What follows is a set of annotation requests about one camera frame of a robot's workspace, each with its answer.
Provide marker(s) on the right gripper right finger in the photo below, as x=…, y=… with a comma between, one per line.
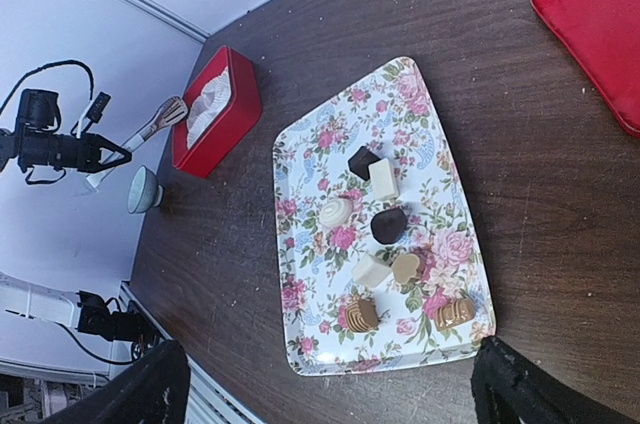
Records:
x=509, y=388

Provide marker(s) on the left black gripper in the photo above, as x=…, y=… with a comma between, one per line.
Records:
x=89, y=154

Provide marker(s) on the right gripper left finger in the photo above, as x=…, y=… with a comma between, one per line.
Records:
x=154, y=389

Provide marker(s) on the black white kitchen tongs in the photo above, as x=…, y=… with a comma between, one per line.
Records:
x=170, y=113

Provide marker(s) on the tan heart chocolate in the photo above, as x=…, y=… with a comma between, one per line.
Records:
x=407, y=268

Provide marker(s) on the brown striped chocolate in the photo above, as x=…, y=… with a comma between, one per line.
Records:
x=361, y=315

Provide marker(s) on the dark round chocolate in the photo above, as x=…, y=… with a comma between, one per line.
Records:
x=388, y=226

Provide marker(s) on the dark chocolate cube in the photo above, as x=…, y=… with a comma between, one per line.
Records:
x=359, y=163

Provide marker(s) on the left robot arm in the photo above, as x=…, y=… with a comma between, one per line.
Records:
x=60, y=233

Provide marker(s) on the tan barrel chocolate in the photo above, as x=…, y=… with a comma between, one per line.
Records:
x=454, y=313

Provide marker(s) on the red chocolate box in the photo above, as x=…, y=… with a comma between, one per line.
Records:
x=224, y=105

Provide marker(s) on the white cube chocolate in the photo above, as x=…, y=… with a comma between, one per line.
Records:
x=370, y=271

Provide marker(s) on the white round swirl chocolate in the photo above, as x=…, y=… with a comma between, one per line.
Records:
x=335, y=212

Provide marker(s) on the white rectangular chocolate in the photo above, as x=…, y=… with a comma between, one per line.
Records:
x=383, y=181

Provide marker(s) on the pale green ceramic bowl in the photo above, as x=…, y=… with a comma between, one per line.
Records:
x=145, y=192

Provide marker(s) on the floral serving tray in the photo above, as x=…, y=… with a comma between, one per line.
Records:
x=390, y=111

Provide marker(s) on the red box lid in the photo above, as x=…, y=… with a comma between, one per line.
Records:
x=603, y=38

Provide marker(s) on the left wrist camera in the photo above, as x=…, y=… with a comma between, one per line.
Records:
x=91, y=115

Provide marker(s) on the front aluminium rail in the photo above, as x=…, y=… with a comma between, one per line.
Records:
x=209, y=402

